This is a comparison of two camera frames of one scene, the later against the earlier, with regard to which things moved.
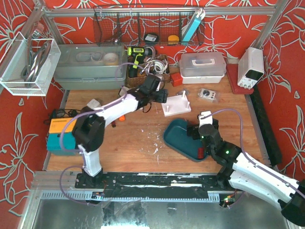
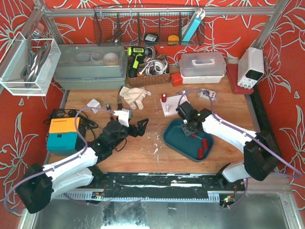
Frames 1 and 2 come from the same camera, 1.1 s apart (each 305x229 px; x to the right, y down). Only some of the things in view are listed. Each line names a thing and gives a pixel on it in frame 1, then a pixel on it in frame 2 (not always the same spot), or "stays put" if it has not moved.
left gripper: (161, 96) -> (133, 129)
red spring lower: (200, 153) stays put
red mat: (232, 72) stays put
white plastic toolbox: (202, 67) stays put
